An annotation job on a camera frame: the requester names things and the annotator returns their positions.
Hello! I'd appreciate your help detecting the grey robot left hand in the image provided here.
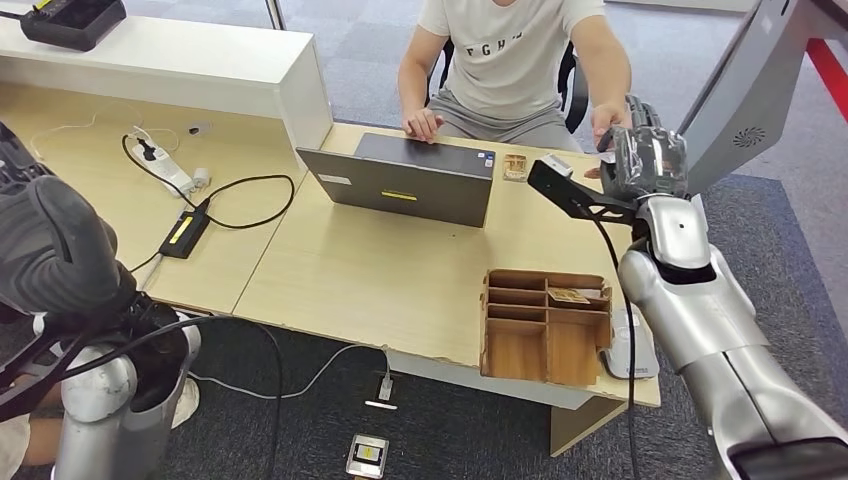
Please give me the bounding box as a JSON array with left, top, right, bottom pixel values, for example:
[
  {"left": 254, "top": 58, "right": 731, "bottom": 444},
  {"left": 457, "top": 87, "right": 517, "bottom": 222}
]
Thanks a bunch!
[{"left": 0, "top": 122, "right": 137, "bottom": 319}]

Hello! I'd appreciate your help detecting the person's left hand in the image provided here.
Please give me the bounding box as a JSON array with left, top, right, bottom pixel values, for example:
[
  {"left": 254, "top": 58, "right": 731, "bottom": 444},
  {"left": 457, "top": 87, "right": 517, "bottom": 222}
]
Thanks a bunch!
[{"left": 589, "top": 102, "right": 631, "bottom": 144}]

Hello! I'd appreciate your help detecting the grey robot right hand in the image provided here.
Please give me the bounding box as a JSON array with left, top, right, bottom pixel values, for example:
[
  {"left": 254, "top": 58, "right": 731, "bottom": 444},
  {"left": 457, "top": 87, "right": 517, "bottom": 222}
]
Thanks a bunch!
[{"left": 596, "top": 94, "right": 690, "bottom": 203}]

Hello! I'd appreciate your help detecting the person's right hand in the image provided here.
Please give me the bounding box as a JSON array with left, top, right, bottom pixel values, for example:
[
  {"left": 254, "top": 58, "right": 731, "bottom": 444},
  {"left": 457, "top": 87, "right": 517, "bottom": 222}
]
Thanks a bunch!
[{"left": 402, "top": 107, "right": 445, "bottom": 145}]

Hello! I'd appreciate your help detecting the wooden room key card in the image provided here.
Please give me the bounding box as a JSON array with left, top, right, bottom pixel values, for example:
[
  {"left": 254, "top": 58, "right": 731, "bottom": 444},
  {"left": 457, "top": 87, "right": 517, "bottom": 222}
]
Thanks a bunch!
[{"left": 547, "top": 286, "right": 591, "bottom": 306}]

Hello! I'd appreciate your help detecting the person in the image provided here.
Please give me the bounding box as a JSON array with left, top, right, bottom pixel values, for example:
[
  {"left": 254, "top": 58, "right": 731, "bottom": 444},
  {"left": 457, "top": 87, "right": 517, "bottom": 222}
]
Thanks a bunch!
[
  {"left": 397, "top": 0, "right": 633, "bottom": 154},
  {"left": 0, "top": 390, "right": 68, "bottom": 480}
]

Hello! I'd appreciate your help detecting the white card reader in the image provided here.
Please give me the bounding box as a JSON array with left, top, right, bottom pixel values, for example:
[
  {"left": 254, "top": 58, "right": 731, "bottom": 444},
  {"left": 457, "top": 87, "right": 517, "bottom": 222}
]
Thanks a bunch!
[{"left": 599, "top": 307, "right": 662, "bottom": 382}]

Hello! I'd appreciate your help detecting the black office chair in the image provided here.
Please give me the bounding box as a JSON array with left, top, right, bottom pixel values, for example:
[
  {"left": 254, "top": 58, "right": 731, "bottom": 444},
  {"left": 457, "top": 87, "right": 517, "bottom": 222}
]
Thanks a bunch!
[{"left": 423, "top": 39, "right": 590, "bottom": 134}]

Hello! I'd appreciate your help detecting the dark grey laptop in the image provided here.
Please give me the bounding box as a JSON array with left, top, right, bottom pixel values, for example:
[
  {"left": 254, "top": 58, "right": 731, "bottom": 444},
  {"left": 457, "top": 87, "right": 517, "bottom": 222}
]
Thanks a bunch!
[{"left": 295, "top": 132, "right": 497, "bottom": 230}]

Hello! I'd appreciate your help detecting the grey kiosk stand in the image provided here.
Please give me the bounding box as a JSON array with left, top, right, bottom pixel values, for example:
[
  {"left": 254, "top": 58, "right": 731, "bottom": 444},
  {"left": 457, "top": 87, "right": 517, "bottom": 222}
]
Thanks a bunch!
[{"left": 678, "top": 0, "right": 848, "bottom": 197}]

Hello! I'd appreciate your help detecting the black power adapter yellow label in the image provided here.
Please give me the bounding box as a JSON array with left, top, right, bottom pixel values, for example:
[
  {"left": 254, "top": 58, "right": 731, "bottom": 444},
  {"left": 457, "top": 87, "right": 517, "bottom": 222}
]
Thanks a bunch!
[{"left": 158, "top": 210, "right": 212, "bottom": 261}]

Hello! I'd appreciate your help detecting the white power strip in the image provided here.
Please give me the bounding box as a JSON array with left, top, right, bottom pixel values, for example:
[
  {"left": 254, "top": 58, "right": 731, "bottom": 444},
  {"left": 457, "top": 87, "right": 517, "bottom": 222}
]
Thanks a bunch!
[{"left": 130, "top": 137, "right": 197, "bottom": 200}]

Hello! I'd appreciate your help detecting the white shoe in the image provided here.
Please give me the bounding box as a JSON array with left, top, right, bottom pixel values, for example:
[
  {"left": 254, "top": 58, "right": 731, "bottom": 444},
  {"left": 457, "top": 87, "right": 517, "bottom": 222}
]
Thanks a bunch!
[{"left": 170, "top": 378, "right": 201, "bottom": 429}]

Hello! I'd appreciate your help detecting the red bar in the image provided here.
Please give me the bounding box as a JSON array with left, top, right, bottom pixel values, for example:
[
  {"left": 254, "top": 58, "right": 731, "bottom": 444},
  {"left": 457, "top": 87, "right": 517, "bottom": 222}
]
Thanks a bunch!
[{"left": 804, "top": 38, "right": 848, "bottom": 127}]

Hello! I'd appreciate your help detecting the white desk shelf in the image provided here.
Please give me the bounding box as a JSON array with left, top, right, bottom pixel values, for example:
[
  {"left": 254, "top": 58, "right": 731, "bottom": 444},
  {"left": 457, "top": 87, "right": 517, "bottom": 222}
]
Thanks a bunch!
[{"left": 0, "top": 14, "right": 334, "bottom": 160}]

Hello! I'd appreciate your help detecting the wooden compartment organizer box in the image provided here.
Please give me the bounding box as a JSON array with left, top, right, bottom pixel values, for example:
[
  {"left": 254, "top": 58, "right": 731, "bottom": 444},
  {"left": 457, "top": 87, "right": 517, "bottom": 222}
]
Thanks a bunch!
[{"left": 478, "top": 268, "right": 614, "bottom": 389}]

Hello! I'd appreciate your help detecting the black desktop device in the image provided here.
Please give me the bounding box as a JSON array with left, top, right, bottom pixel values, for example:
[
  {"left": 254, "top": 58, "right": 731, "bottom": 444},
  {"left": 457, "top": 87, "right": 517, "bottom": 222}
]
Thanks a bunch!
[{"left": 19, "top": 0, "right": 127, "bottom": 53}]

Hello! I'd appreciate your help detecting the white plug adapter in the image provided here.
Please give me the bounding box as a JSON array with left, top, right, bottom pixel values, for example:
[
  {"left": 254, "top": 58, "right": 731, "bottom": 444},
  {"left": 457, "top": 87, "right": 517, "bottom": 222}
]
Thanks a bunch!
[{"left": 362, "top": 372, "right": 399, "bottom": 413}]

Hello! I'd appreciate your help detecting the beige desk side panel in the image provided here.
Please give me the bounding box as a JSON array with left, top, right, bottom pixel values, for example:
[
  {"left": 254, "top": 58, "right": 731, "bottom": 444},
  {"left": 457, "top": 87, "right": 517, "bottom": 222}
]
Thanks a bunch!
[{"left": 548, "top": 396, "right": 627, "bottom": 458}]

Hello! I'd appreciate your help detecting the silver device with screen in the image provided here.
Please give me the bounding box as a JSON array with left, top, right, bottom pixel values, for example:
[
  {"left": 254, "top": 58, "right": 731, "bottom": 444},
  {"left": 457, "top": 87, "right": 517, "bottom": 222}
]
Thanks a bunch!
[{"left": 344, "top": 433, "right": 390, "bottom": 480}]

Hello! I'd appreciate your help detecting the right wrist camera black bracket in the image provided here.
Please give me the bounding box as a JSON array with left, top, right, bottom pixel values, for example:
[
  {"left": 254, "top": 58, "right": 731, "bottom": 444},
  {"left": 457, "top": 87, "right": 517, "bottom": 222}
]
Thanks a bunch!
[{"left": 526, "top": 154, "right": 641, "bottom": 227}]

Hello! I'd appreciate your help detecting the wrist camera black bracket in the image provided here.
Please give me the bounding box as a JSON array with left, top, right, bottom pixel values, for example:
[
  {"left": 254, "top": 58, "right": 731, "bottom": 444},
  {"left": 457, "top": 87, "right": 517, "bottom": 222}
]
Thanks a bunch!
[
  {"left": 0, "top": 324, "right": 87, "bottom": 425},
  {"left": 526, "top": 154, "right": 641, "bottom": 227}
]

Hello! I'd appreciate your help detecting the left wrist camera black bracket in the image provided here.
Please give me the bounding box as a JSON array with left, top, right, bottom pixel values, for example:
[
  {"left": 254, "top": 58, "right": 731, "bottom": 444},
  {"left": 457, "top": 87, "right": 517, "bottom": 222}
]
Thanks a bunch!
[{"left": 0, "top": 324, "right": 87, "bottom": 425}]

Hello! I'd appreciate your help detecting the thin white cable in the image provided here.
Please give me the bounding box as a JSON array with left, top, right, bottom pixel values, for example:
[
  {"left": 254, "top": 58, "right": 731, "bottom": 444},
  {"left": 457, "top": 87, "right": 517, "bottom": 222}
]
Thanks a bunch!
[{"left": 29, "top": 102, "right": 180, "bottom": 160}]

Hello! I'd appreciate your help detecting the black power cable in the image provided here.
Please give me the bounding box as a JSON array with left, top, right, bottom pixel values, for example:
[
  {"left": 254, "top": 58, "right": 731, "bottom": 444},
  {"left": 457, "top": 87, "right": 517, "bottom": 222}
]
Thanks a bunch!
[{"left": 120, "top": 134, "right": 295, "bottom": 274}]

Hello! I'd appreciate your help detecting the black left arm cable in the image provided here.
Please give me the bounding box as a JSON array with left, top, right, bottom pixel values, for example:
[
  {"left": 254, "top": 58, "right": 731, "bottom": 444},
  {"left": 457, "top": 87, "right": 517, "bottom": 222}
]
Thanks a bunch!
[{"left": 66, "top": 316, "right": 285, "bottom": 480}]

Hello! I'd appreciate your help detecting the white cable under desk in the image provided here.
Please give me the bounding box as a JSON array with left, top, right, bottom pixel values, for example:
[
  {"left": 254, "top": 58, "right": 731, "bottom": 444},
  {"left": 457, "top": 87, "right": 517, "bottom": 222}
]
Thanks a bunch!
[{"left": 188, "top": 344, "right": 392, "bottom": 402}]

